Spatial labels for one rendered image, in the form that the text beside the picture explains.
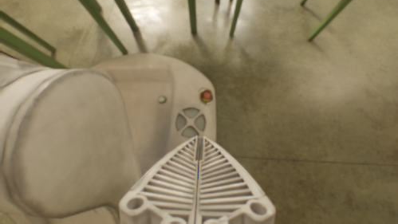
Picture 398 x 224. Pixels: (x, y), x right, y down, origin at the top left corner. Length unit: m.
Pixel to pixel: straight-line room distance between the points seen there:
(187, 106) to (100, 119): 0.30
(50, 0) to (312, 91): 2.02
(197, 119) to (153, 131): 0.16
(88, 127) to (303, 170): 0.91
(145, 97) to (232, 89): 0.51
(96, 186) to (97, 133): 0.06
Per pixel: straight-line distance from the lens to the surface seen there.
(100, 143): 0.21
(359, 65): 1.37
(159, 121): 0.54
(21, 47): 0.65
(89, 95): 0.19
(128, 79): 0.62
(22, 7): 1.96
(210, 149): 0.16
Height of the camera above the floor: 0.81
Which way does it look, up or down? 72 degrees down
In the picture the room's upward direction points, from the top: 4 degrees counter-clockwise
